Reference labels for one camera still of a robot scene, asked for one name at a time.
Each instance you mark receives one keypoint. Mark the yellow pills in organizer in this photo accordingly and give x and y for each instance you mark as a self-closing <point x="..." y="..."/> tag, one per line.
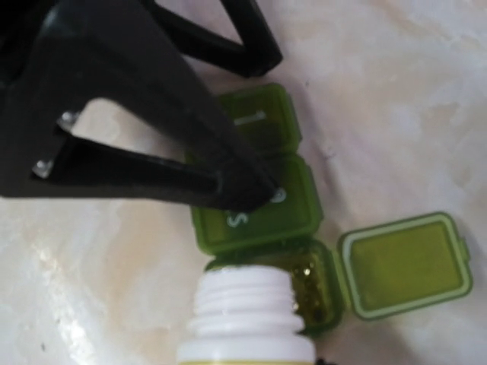
<point x="307" y="276"/>

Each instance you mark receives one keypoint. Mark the green pill organizer box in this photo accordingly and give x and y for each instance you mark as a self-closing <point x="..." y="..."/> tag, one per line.
<point x="375" y="272"/>

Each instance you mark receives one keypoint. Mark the small white pill bottle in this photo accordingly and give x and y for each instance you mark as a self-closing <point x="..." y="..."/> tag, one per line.
<point x="245" y="315"/>

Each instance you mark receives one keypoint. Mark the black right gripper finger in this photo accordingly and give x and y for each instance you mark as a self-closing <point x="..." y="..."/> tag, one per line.
<point x="322" y="361"/>

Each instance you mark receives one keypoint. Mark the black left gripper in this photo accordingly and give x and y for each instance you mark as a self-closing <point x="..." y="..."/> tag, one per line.
<point x="23" y="76"/>

